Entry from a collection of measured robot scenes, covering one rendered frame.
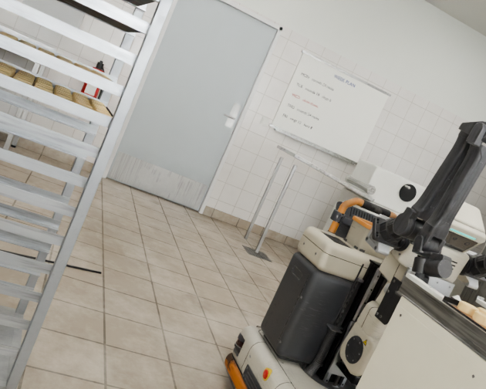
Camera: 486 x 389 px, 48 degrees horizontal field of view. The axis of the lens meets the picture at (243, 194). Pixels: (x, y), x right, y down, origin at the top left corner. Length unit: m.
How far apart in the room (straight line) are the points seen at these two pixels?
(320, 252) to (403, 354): 0.72
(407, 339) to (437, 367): 0.14
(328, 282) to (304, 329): 0.22
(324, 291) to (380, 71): 4.24
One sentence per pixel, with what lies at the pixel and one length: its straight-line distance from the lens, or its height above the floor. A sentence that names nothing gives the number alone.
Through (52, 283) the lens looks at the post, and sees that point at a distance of 1.63.
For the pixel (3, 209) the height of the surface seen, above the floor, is 0.51.
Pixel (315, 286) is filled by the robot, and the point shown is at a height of 0.63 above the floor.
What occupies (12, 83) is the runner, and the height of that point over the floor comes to 0.96.
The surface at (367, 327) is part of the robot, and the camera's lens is 2.12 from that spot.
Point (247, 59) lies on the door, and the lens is 5.69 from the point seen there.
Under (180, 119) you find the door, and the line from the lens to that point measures 5.60.
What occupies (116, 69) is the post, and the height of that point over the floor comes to 1.09.
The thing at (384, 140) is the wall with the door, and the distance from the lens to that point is 6.33.
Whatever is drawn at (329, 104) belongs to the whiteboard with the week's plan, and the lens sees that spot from 5.97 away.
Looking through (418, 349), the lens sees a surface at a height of 0.75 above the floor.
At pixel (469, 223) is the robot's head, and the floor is 1.10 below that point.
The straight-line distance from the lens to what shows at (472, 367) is 1.45.
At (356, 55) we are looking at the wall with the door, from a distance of 6.07.
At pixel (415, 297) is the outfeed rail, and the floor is 0.85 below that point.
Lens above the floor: 1.13
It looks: 8 degrees down
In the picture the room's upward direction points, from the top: 24 degrees clockwise
